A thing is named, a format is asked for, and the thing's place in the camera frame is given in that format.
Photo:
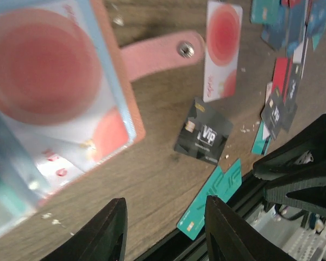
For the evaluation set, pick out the white red circle card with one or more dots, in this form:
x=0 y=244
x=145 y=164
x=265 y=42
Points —
x=59 y=92
x=223 y=32

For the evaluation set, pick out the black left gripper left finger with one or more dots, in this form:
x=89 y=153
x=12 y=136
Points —
x=104 y=237

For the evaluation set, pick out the black vip card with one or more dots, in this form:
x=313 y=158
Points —
x=204 y=133
x=273 y=113

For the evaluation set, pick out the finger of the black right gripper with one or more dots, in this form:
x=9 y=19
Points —
x=306 y=192
x=311 y=140

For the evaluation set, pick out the black VIP card lower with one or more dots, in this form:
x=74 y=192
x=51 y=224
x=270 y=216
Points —
x=204 y=133

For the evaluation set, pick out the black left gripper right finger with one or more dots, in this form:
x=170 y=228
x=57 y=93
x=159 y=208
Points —
x=230 y=237

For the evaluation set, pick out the black VIP card right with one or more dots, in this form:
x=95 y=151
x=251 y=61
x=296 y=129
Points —
x=273 y=113

